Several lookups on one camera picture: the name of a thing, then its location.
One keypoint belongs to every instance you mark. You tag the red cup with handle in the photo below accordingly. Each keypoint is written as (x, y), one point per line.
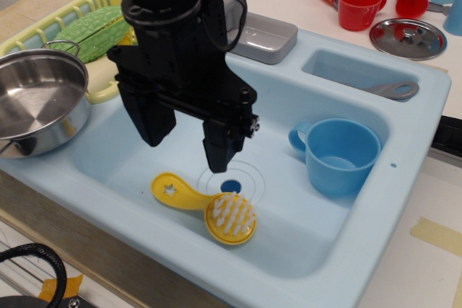
(358, 15)

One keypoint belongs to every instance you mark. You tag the blue plastic cup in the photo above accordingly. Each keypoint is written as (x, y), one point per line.
(339, 154)

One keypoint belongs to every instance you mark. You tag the steel pot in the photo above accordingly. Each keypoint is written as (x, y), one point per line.
(43, 100)

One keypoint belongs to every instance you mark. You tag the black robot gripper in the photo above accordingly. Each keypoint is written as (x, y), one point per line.
(182, 67)

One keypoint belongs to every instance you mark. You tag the red cup lying right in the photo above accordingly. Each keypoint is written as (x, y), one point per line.
(411, 8)

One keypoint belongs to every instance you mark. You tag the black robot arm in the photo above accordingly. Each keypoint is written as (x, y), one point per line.
(164, 12)

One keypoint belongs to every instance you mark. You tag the grey utensil handle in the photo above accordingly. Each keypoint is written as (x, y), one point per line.
(398, 91)

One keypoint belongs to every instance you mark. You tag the yellow dish brush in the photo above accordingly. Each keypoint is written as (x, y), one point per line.
(229, 217)

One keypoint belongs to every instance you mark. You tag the light blue toy sink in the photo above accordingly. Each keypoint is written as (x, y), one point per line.
(308, 250)

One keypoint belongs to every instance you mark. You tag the light blue cup edge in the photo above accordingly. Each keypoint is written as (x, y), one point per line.
(453, 22)

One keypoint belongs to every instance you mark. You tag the grey toy faucet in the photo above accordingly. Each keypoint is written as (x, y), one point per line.
(263, 39)

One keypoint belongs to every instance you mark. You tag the steel pot lid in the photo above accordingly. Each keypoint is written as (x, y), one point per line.
(408, 38)

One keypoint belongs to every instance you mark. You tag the yellow dish rack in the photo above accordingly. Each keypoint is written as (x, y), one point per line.
(102, 84)

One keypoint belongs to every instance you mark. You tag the masking tape strip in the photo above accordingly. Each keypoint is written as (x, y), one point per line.
(437, 235)

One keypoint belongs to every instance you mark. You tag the green toy corn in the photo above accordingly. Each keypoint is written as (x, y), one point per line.
(90, 37)

